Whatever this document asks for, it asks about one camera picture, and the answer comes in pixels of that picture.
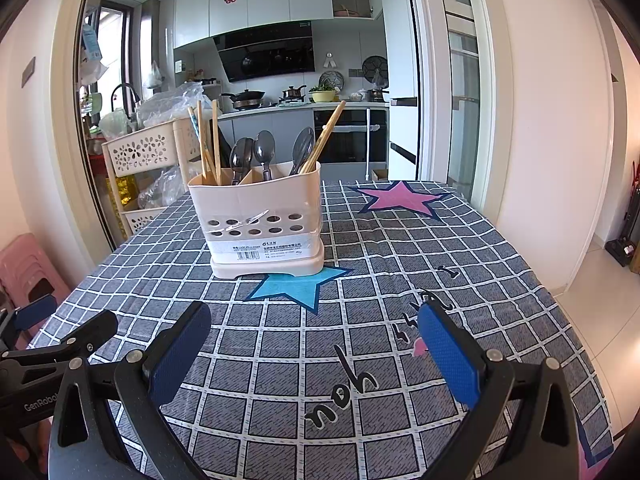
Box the hanging blue white bag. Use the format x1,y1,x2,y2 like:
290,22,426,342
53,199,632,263
80,22,108,86

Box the hanging clear plastic bag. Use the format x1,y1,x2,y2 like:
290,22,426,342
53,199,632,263
143,61,165,90

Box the black wok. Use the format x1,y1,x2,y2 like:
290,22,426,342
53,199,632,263
221,89,267,110

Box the black round strainer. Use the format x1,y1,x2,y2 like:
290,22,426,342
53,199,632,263
361,55,390,86

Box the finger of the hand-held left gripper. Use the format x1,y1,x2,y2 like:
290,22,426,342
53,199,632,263
0,310,118,378
0,294,57,356

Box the white plastic bag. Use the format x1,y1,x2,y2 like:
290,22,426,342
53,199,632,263
99,107,135,138

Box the clear plastic bag pile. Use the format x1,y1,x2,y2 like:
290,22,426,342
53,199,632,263
136,81,206,128

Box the blue patterned wooden chopstick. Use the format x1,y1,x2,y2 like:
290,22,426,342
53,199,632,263
188,106,211,183

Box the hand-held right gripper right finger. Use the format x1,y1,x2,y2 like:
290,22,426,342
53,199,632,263
417,301,583,480

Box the sliding glass door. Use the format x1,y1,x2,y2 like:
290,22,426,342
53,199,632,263
417,0,493,211

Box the white plastic utensil holder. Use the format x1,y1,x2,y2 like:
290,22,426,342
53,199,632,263
187,161,326,279

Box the black leaning bag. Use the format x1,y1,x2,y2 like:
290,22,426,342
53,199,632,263
217,127,236,166

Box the yellow oil bottle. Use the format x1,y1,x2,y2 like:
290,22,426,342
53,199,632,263
106,174,138,213

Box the black kitchen faucet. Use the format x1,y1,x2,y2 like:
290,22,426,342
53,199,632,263
111,83,143,128

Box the upright vacuum cleaner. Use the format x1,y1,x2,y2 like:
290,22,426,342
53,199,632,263
604,160,640,267

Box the crumpled clear plastic bags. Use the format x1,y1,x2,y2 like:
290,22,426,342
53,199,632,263
137,165,191,211

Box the pink plastic stool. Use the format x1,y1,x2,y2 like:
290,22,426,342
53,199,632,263
0,232,72,311

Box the grey kitchen counter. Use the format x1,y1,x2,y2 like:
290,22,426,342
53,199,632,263
217,100,391,166

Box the grey checked star tablecloth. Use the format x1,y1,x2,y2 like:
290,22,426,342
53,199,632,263
27,178,616,480

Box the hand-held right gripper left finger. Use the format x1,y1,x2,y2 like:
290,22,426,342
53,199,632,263
50,301,211,480

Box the person's left hand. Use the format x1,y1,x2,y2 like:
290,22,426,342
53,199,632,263
5,417,53,466

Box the white refrigerator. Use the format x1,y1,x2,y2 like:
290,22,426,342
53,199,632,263
375,0,418,181

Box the cream plastic basket cart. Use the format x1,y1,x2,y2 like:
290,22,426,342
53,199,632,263
101,117,201,236

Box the black range hood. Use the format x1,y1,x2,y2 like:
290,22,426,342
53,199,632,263
212,21,317,83

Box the black built-in oven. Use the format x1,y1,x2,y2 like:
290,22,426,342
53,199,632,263
313,107,388,166

